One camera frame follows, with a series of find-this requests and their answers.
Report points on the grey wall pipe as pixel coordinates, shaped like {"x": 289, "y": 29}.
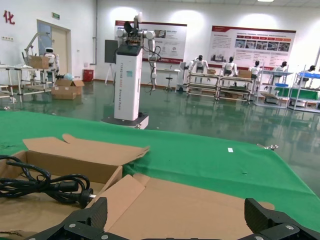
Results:
{"x": 95, "y": 32}

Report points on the white wall switch panel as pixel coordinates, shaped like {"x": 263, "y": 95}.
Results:
{"x": 7, "y": 38}

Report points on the ceiling light panel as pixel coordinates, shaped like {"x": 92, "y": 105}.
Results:
{"x": 265, "y": 0}

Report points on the white desk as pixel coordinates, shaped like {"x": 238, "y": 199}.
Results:
{"x": 170, "y": 70}

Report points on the red white info poster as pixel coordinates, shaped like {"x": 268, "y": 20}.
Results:
{"x": 252, "y": 40}
{"x": 172, "y": 40}

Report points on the red bin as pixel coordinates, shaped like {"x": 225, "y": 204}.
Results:
{"x": 88, "y": 75}

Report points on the white crane frame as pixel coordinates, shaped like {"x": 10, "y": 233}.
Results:
{"x": 30, "y": 43}

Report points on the grey board on stand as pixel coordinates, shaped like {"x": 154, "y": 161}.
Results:
{"x": 111, "y": 50}

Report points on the silver metal table clamp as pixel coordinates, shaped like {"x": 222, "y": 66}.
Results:
{"x": 271, "y": 147}

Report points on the white black humanoid robot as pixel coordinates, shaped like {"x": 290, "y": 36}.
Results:
{"x": 307, "y": 73}
{"x": 230, "y": 67}
{"x": 199, "y": 63}
{"x": 280, "y": 68}
{"x": 255, "y": 70}

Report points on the cardboard carton with flaps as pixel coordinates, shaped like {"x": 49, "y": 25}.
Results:
{"x": 38, "y": 62}

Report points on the small white humanoid robot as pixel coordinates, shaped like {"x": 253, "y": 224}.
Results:
{"x": 49, "y": 57}

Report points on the green exit sign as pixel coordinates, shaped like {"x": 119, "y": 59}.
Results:
{"x": 56, "y": 15}

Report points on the blue-green plastic bag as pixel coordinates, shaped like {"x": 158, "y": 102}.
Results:
{"x": 68, "y": 76}

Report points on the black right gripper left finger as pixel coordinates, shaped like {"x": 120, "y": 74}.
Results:
{"x": 82, "y": 222}

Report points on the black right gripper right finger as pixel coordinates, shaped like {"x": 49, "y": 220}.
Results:
{"x": 272, "y": 222}

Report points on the green table cloth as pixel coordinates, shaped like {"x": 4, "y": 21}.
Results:
{"x": 200, "y": 160}

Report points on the red wall character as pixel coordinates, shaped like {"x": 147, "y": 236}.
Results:
{"x": 9, "y": 17}

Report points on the beige pipe shelf rack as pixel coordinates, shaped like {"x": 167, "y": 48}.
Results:
{"x": 235, "y": 88}
{"x": 202, "y": 84}

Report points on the small white paper label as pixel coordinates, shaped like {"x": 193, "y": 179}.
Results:
{"x": 230, "y": 149}

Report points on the grey rack with blue trays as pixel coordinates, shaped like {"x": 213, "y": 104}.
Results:
{"x": 281, "y": 85}
{"x": 307, "y": 75}

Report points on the brown open cardboard box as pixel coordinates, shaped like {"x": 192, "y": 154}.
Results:
{"x": 75, "y": 162}
{"x": 187, "y": 207}

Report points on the white pipe rack table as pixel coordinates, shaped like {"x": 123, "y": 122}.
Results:
{"x": 10, "y": 68}

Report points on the open cardboard carton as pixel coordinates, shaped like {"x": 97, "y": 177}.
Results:
{"x": 72, "y": 86}

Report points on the beige framed door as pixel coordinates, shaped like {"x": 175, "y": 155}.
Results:
{"x": 58, "y": 53}

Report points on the black round stool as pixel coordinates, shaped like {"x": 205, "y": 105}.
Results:
{"x": 168, "y": 78}

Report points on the white wheeled machine cart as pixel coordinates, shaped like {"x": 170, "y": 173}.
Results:
{"x": 182, "y": 78}

